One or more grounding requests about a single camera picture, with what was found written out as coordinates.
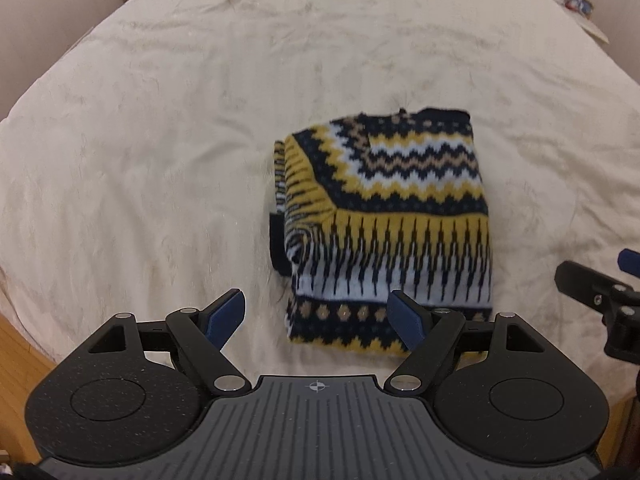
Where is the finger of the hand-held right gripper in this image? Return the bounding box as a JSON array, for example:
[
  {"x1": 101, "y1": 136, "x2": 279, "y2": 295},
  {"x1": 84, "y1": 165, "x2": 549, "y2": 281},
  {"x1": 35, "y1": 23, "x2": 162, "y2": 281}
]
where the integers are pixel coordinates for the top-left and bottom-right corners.
[
  {"x1": 554, "y1": 259, "x2": 640, "y2": 362},
  {"x1": 617, "y1": 248, "x2": 640, "y2": 277}
]

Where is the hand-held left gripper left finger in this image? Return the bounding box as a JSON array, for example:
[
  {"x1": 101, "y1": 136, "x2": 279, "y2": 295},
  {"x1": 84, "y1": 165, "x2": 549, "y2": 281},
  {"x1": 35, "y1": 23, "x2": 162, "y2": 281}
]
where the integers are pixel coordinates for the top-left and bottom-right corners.
[{"x1": 87, "y1": 288, "x2": 253, "y2": 395}]

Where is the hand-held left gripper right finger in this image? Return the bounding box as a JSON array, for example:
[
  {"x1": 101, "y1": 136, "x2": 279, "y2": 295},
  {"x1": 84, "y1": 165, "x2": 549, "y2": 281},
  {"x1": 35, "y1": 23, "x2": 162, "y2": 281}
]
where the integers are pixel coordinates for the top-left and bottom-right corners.
[{"x1": 384, "y1": 289, "x2": 546, "y2": 392}]

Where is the navy yellow patterned knit sweater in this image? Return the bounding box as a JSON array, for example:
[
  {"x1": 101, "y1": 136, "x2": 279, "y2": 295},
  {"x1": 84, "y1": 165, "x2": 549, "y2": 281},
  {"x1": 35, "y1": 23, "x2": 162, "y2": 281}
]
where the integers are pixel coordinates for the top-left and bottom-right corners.
[{"x1": 268, "y1": 106, "x2": 496, "y2": 359}]

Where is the cream bedspread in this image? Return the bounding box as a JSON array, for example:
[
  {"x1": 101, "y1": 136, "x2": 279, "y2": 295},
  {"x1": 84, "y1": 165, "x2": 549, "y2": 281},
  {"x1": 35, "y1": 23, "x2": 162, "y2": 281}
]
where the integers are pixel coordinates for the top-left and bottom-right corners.
[{"x1": 0, "y1": 0, "x2": 640, "y2": 377}]

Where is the cream nightstand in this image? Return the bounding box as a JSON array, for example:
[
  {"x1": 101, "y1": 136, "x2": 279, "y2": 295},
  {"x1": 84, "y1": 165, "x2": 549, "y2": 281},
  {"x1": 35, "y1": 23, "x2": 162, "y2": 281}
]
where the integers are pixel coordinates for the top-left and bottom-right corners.
[{"x1": 515, "y1": 0, "x2": 612, "y2": 45}]

